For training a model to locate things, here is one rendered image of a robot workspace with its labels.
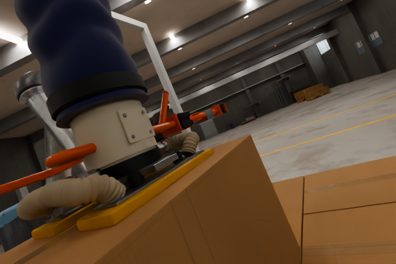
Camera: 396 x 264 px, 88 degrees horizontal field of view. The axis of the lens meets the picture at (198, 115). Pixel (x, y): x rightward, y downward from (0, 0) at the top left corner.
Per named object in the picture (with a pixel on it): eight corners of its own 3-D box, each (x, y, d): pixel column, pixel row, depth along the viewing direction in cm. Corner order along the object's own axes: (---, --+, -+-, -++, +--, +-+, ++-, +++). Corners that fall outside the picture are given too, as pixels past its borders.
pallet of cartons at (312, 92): (332, 92, 1159) (326, 81, 1163) (311, 100, 1177) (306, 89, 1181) (325, 93, 1242) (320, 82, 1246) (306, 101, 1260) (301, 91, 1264)
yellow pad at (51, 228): (53, 237, 38) (44, 211, 38) (32, 240, 43) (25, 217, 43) (167, 169, 67) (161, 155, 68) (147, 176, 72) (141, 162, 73)
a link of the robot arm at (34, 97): (6, 61, 80) (116, 195, 70) (40, 65, 92) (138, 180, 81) (-5, 83, 83) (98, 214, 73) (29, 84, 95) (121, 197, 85)
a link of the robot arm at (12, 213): (-3, 258, 85) (-18, 218, 86) (40, 231, 101) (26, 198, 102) (18, 251, 80) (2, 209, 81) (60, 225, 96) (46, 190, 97)
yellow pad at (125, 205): (114, 227, 28) (101, 192, 29) (78, 233, 33) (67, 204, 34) (215, 153, 58) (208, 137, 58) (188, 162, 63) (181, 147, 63)
